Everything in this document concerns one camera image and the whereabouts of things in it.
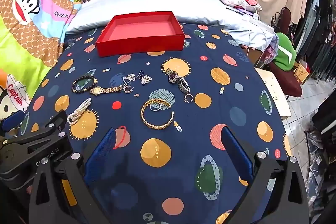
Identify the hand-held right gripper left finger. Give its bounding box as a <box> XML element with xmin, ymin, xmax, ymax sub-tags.
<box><xmin>28</xmin><ymin>128</ymin><xmax>117</xmax><ymax>224</ymax></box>

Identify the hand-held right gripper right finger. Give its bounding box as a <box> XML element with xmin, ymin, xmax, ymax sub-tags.
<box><xmin>221</xmin><ymin>126</ymin><xmax>309</xmax><ymax>224</ymax></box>

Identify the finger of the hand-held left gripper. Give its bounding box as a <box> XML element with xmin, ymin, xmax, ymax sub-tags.
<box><xmin>0</xmin><ymin>110</ymin><xmax>27</xmax><ymax>139</ymax></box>
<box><xmin>38</xmin><ymin>110</ymin><xmax>70</xmax><ymax>139</ymax></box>

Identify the white pearl bracelet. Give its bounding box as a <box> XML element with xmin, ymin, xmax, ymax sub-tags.
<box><xmin>67</xmin><ymin>98</ymin><xmax>92</xmax><ymax>125</ymax></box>

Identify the black bead bracelet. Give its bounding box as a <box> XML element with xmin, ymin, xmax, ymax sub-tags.
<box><xmin>72</xmin><ymin>75</ymin><xmax>98</xmax><ymax>94</ymax></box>

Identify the gold wristwatch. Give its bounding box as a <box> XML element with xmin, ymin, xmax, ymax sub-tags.
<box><xmin>89</xmin><ymin>85</ymin><xmax>124</xmax><ymax>95</ymax></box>

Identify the gold chain bangle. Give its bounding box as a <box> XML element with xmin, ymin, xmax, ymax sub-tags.
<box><xmin>141</xmin><ymin>99</ymin><xmax>174</xmax><ymax>130</ymax></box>

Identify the silver wristwatch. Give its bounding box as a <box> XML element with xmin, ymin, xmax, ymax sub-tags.
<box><xmin>165</xmin><ymin>68</ymin><xmax>190</xmax><ymax>94</ymax></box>

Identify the red shallow box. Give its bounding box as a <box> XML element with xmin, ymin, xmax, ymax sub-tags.
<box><xmin>95</xmin><ymin>11</ymin><xmax>185</xmax><ymax>58</ymax></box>

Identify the navy planet print bedsheet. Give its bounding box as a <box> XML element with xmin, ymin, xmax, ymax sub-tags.
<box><xmin>22</xmin><ymin>22</ymin><xmax>292</xmax><ymax>224</ymax></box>

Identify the white side table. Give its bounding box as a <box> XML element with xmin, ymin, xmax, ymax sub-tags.
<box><xmin>254</xmin><ymin>68</ymin><xmax>292</xmax><ymax>120</ymax></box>

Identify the pile of plastic wrapped packages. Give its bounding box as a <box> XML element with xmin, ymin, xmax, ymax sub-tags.
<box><xmin>304</xmin><ymin>106</ymin><xmax>336</xmax><ymax>224</ymax></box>

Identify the cartoon monkey blanket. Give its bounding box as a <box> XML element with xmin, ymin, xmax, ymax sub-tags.
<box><xmin>0</xmin><ymin>0</ymin><xmax>85</xmax><ymax>119</ymax></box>

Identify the dark red chair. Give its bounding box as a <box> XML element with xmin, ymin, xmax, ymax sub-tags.
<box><xmin>270</xmin><ymin>7</ymin><xmax>303</xmax><ymax>98</ymax></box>

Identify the cardboard box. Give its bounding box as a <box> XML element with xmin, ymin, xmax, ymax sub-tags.
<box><xmin>293</xmin><ymin>61</ymin><xmax>311</xmax><ymax>85</ymax></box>

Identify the green garment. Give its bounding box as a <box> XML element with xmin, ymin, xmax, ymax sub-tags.
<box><xmin>272</xmin><ymin>32</ymin><xmax>298</xmax><ymax>72</ymax></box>

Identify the purple flat item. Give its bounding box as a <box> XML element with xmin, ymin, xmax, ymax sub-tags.
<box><xmin>228</xmin><ymin>5</ymin><xmax>248</xmax><ymax>16</ymax></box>

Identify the row of hanging clothes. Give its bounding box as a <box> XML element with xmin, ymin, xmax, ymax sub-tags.
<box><xmin>297</xmin><ymin>0</ymin><xmax>336</xmax><ymax>83</ymax></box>

